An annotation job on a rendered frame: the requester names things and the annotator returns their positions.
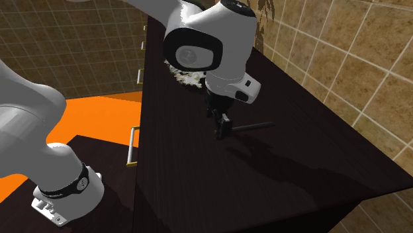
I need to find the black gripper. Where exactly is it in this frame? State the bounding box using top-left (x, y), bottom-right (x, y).
top-left (204, 88), bottom-right (236, 140)

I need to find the black pen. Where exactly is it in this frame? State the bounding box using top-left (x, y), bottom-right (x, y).
top-left (230, 121), bottom-right (276, 133)

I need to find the white speckled round object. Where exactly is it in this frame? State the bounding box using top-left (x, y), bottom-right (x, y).
top-left (164, 60), bottom-right (208, 88)

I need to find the dark wooden chest of drawers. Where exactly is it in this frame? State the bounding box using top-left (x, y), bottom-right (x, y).
top-left (126, 15), bottom-right (413, 233)

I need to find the dark robot stand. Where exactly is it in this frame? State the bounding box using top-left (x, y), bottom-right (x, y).
top-left (0, 134), bottom-right (140, 233)

